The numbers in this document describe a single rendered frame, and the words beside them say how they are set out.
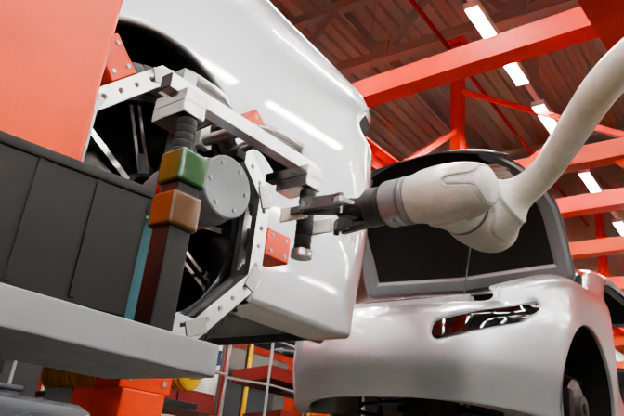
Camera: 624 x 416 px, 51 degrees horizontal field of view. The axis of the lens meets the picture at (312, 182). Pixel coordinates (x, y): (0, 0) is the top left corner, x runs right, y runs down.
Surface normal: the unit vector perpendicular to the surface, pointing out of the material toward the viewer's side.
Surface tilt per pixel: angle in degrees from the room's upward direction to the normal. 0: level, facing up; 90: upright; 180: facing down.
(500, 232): 143
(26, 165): 90
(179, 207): 90
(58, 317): 90
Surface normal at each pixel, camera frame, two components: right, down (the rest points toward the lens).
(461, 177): -0.43, -0.43
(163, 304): 0.78, -0.18
